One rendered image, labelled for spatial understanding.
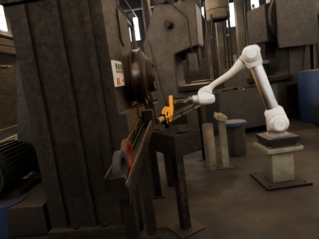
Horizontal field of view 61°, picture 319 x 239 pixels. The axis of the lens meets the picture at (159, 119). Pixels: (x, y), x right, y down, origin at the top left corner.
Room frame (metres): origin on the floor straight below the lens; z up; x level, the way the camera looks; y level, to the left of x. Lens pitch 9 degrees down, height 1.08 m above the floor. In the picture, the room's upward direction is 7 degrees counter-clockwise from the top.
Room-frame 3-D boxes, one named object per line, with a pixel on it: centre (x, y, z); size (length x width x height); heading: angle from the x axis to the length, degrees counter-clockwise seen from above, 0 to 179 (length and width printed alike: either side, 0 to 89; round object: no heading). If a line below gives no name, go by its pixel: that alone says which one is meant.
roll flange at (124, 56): (2.33, 0.20, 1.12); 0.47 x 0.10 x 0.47; 175
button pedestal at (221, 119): (2.93, -0.68, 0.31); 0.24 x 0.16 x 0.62; 175
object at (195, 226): (1.77, -0.10, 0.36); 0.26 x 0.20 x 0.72; 30
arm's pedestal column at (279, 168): (2.40, -1.04, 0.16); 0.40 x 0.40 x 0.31; 1
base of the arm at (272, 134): (2.42, -1.04, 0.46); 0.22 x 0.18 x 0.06; 8
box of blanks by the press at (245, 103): (4.65, -1.38, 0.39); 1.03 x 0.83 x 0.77; 100
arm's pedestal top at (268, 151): (2.40, -1.04, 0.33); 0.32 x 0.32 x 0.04; 1
